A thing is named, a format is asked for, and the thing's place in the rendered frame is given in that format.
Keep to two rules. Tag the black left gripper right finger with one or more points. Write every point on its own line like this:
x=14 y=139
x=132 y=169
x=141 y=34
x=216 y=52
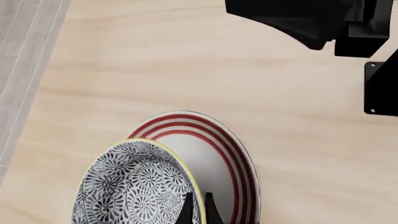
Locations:
x=211 y=213

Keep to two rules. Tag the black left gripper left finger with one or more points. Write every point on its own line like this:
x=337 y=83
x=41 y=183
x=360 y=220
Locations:
x=187 y=213

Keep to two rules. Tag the white plate with red rings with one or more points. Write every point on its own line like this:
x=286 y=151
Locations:
x=217 y=163

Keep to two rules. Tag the black bracket with screw holes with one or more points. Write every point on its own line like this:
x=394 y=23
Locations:
x=381 y=91

